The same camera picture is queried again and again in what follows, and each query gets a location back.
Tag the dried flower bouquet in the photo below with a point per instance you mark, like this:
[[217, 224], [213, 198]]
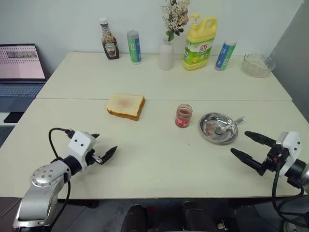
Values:
[[173, 14]]

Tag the black phone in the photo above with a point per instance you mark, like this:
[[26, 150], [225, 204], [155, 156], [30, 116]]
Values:
[[13, 117]]

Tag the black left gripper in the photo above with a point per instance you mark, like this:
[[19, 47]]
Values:
[[93, 158]]

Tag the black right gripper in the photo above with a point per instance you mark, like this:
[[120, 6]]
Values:
[[271, 162]]

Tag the toasted yellow bread slice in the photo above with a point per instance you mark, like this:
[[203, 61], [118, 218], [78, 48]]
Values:
[[141, 110]]

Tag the metal spoon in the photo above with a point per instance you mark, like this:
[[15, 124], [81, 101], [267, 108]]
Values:
[[231, 123]]

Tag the blue green cylinder canister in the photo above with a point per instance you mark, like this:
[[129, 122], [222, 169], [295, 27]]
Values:
[[225, 55], [134, 48]]

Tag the dark rounded shape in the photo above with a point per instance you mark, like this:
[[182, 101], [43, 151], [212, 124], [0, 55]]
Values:
[[135, 217], [193, 217]]

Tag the glass jar of red jam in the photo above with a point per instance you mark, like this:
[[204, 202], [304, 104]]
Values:
[[183, 118]]

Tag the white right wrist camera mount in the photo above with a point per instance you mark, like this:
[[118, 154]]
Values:
[[290, 140]]

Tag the round metal plate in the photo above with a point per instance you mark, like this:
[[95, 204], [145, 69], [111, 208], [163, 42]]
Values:
[[227, 137]]

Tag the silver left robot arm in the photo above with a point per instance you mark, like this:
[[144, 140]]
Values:
[[41, 178]]

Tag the ketchup bottle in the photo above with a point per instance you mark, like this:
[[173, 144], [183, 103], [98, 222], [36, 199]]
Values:
[[109, 44]]

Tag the clear glass bowl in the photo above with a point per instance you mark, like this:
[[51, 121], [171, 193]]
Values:
[[258, 66]]

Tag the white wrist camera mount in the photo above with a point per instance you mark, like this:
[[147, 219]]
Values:
[[79, 142], [290, 140]]

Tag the yellow detergent pump bottle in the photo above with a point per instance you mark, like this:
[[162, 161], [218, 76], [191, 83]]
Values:
[[198, 48]]

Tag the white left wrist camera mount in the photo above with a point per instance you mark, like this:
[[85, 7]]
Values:
[[79, 142]]

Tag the white ceramic vase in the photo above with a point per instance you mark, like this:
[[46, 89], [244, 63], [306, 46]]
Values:
[[166, 55]]

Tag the open laptop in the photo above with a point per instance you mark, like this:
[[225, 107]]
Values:
[[19, 65]]

